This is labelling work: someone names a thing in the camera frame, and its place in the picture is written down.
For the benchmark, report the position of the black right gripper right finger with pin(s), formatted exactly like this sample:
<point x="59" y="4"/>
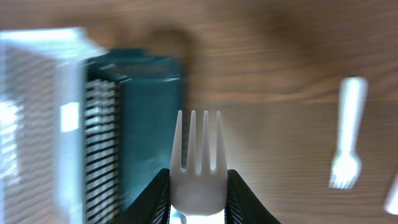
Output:
<point x="242" y="205"/>

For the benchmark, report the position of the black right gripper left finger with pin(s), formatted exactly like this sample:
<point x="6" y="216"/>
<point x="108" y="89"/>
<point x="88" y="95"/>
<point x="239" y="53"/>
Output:
<point x="152" y="206"/>

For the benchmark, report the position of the white plastic fork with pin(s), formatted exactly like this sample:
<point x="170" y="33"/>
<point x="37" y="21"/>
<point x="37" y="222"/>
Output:
<point x="197" y="189"/>

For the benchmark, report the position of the mint green plastic fork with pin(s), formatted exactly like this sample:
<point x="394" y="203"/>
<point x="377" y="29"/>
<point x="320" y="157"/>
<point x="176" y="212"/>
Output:
<point x="346" y="164"/>

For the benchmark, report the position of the pink plastic spoon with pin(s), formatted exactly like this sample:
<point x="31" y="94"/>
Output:
<point x="391" y="202"/>

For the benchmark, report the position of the dark green mesh basket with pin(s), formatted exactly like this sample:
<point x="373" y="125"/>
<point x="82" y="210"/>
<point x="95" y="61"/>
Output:
<point x="132" y="99"/>

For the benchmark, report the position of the clear plastic mesh basket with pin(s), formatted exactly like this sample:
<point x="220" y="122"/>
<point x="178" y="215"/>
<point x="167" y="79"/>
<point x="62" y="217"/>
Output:
<point x="42" y="95"/>

